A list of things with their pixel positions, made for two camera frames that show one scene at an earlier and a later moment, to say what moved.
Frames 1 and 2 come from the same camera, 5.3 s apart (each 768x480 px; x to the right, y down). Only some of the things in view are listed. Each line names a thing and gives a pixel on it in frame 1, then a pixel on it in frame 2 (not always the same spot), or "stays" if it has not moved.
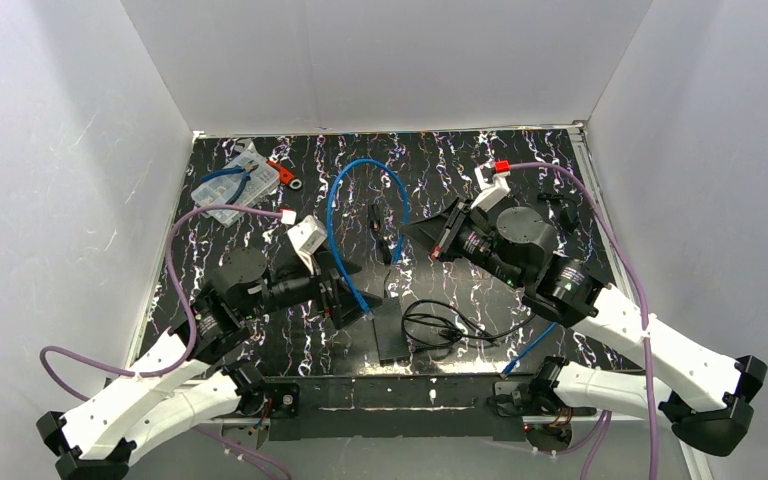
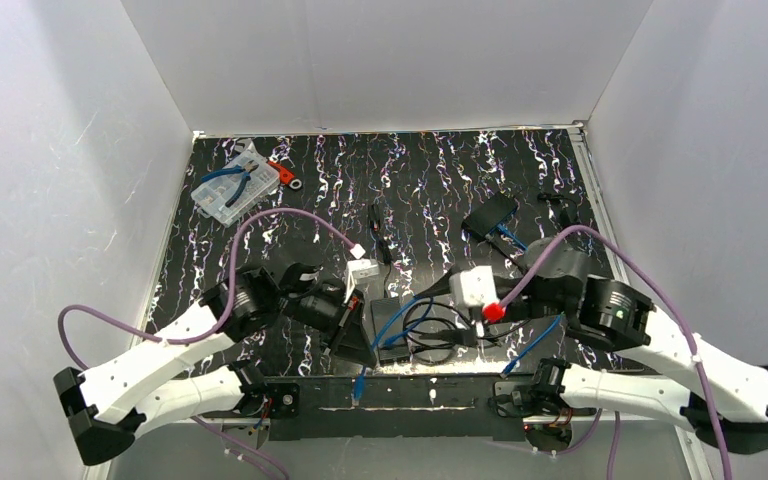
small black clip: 374,216 stays
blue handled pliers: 246,168 stays
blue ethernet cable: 334,178 to 387,343
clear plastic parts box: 264,179 stays
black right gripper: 451,230 to 479,318
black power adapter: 390,332 stays
